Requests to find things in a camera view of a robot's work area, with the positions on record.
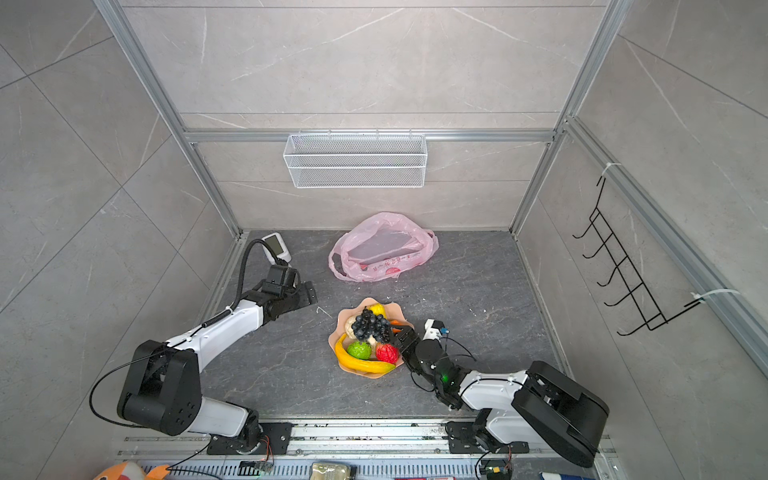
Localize green fake fruit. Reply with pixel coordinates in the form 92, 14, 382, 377
346, 341, 373, 360

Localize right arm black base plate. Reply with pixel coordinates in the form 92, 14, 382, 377
445, 421, 530, 454

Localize white wire mesh basket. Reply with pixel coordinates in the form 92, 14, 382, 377
283, 133, 428, 189

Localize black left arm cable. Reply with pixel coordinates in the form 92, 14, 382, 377
230, 238, 283, 310

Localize yellow fake lemon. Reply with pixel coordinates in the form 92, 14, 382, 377
367, 303, 387, 318

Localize yellow fake banana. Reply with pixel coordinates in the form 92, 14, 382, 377
334, 333, 396, 376

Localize small white digital clock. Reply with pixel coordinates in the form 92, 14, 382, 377
261, 232, 292, 264

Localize pink scalloped plastic bowl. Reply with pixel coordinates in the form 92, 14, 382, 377
328, 298, 412, 379

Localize red fake apple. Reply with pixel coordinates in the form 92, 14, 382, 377
375, 344, 400, 365

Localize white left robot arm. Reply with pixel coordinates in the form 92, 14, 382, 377
116, 264, 317, 439

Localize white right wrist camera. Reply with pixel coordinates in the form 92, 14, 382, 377
423, 319, 449, 340

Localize orange plush toy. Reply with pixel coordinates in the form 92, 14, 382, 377
94, 461, 171, 480

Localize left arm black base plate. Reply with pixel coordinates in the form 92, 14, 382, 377
206, 422, 293, 455

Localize beige fake potato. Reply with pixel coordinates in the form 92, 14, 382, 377
344, 317, 357, 339

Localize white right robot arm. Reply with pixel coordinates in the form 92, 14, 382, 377
393, 327, 610, 468

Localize black fake grapes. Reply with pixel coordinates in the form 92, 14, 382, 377
350, 308, 392, 344

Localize aluminium mounting rail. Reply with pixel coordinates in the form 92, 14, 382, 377
112, 418, 627, 479

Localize pink plastic bag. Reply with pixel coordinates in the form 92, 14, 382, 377
328, 212, 439, 283

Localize black wire hook rack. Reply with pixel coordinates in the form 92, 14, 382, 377
571, 177, 705, 337

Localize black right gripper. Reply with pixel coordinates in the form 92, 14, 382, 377
388, 325, 444, 392

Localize orange fake orange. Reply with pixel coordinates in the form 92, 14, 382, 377
390, 321, 411, 333

